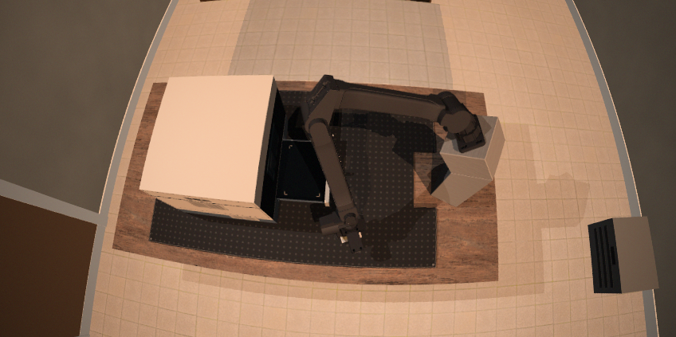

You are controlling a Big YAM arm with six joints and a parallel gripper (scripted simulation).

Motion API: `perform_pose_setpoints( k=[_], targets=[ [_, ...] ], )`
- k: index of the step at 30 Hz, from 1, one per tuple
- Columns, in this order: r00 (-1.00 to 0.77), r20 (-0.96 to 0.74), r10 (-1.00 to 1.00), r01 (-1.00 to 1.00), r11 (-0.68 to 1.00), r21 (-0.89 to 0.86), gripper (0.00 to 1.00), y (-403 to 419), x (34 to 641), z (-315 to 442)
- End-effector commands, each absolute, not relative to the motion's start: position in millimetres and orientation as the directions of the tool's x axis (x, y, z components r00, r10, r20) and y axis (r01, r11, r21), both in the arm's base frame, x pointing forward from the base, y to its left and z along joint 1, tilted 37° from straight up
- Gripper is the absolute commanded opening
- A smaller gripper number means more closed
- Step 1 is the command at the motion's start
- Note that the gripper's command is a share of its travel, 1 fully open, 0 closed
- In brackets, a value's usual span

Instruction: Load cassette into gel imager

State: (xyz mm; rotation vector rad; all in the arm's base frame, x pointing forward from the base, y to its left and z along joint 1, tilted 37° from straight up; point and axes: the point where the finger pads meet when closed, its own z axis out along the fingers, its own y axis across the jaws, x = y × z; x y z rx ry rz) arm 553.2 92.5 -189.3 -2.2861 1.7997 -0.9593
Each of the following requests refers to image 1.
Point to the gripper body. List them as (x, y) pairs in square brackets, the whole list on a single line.
[(362, 223)]

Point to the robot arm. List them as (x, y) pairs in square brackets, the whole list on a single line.
[(338, 94)]

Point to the beige benchtop instrument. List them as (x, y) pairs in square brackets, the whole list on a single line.
[(219, 146)]

